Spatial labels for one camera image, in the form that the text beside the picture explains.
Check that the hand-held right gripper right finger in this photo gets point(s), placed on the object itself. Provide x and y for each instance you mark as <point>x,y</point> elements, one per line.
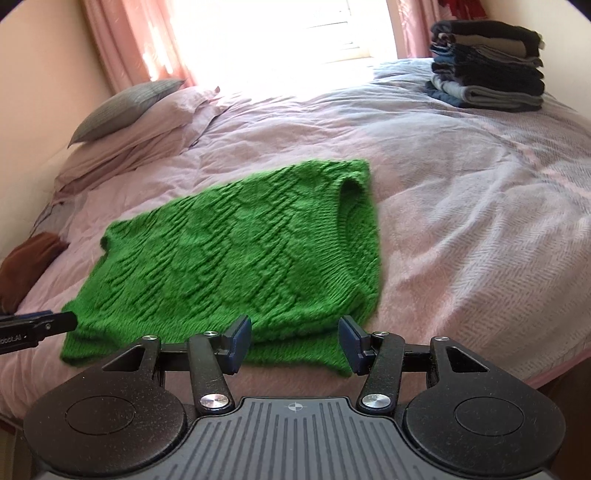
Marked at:
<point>351,344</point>

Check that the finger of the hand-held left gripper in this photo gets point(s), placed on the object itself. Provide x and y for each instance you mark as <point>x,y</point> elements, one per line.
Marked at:
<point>27,316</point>
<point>57,321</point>

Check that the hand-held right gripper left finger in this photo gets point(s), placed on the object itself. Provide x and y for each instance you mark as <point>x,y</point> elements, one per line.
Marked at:
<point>240,344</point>

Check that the green knitted sweater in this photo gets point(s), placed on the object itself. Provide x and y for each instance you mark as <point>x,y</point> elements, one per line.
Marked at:
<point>221,249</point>

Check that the brown folded garment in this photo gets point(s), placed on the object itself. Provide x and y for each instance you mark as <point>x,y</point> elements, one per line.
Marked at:
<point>27,267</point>

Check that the bed with pink-grey blanket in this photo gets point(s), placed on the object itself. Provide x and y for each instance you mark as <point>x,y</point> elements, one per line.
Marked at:
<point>461,207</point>

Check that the grey checkered pillow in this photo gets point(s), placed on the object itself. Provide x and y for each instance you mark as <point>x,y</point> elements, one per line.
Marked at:
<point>120,106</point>

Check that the pink pillow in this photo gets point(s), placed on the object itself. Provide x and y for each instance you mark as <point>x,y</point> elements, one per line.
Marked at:
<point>161,115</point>

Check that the pink curtain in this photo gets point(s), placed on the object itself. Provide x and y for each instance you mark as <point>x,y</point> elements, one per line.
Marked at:
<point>129,41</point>
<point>411,27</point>

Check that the stack of folded clothes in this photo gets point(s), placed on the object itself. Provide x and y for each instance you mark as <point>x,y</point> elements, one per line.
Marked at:
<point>485,69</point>

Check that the bright window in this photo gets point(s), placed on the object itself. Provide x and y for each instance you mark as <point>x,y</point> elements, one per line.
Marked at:
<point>286,37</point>

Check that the red cloth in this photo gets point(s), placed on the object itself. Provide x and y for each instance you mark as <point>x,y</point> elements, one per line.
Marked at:
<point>461,8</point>

